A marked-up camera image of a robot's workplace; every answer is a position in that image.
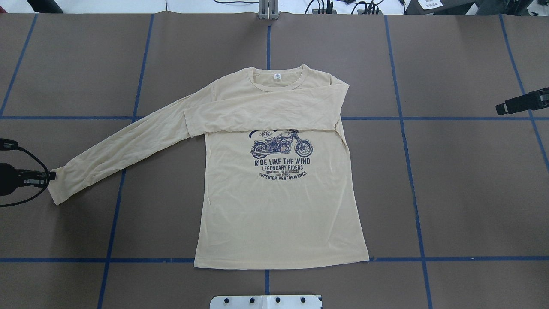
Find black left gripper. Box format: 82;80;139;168
0;138;56;196

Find cream long-sleeve printed shirt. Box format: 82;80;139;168
48;64;369;270

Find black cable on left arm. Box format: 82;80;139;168
0;146;53;208

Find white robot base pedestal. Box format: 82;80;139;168
209;294;323;309

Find aluminium frame post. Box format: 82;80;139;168
257;0;280;20

